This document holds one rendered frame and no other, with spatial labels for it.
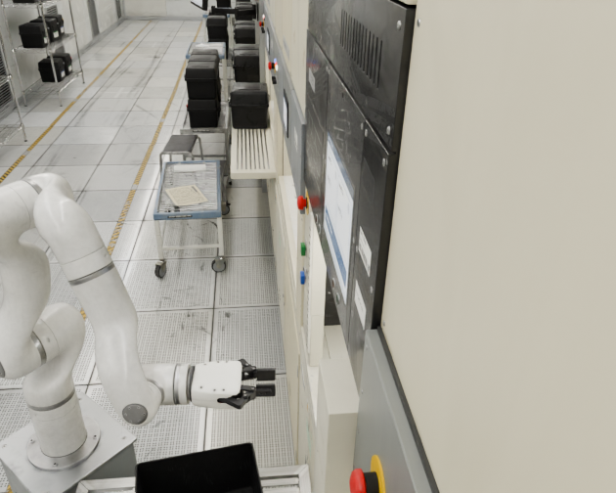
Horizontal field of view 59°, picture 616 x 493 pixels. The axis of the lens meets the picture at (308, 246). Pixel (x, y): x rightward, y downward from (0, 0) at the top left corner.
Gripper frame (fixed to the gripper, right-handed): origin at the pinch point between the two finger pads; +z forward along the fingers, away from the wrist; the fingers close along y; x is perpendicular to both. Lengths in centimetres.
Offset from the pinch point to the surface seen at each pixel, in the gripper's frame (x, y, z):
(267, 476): -43.0, -9.6, -0.4
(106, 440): -43, -23, -46
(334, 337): -32, -53, 21
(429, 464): 38, 51, 17
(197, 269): -119, -232, -52
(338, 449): 13.4, 28.8, 11.8
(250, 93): -14, -286, -14
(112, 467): -48, -18, -43
